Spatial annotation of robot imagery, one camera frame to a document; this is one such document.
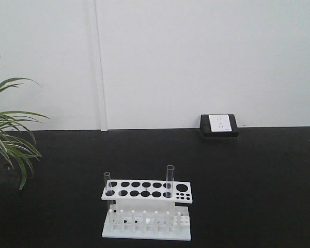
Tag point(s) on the white wall trunking strip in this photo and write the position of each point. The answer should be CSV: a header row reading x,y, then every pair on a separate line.
x,y
99,75

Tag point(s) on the short glass test tube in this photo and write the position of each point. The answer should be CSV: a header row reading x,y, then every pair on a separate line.
x,y
108,188

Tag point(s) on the tall glass test tube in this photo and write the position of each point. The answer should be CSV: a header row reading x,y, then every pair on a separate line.
x,y
169,181

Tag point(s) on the green potted plant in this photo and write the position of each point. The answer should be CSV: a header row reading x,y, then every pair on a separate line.
x,y
18,143

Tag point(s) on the white test tube rack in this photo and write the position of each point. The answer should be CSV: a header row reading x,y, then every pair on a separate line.
x,y
140,210

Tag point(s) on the black socket box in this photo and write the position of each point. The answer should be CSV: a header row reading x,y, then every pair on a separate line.
x,y
218,126

